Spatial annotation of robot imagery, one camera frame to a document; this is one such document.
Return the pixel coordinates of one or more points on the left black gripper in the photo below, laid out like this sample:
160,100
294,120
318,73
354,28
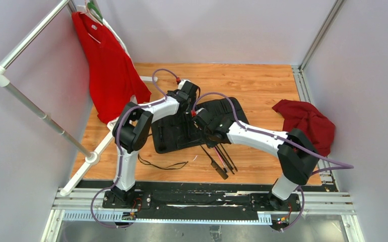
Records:
192,103

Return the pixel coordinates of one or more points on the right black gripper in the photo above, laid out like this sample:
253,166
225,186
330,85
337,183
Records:
209,144

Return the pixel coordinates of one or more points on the black angled brush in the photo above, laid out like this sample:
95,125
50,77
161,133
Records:
225,159

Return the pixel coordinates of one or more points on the black makeup brush roll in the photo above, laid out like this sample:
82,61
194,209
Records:
176,132

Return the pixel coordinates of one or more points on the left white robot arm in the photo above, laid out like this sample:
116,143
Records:
132,128

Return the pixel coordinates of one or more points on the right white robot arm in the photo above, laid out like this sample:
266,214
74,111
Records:
297,156

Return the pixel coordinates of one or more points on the black comb brush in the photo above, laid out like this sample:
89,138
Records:
215,165

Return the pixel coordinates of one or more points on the thin black eyeliner brush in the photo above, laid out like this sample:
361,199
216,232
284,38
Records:
228,157

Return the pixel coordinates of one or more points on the red hanging shirt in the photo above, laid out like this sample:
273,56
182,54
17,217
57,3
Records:
113,77

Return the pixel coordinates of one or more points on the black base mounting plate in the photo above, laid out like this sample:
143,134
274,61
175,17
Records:
193,201

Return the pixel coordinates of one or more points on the dark red crumpled cloth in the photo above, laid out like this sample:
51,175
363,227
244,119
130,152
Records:
306,117

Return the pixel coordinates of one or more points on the metal clothes rack pole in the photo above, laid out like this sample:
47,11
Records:
44,99

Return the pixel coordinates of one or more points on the green white hangers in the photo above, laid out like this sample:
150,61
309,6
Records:
90,10

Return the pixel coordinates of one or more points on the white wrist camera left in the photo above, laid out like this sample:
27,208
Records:
181,83

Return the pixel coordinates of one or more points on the pink handled makeup brush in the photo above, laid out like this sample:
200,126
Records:
221,160

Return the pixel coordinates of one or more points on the aluminium frame post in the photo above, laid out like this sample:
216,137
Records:
335,9

